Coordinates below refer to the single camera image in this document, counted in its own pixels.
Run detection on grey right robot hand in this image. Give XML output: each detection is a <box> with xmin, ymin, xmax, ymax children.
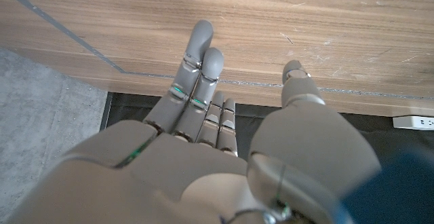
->
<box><xmin>6</xmin><ymin>19</ymin><xmax>382</xmax><ymax>224</ymax></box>

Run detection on white power strip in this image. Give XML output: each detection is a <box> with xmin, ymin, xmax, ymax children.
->
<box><xmin>392</xmin><ymin>115</ymin><xmax>434</xmax><ymax>131</ymax></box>

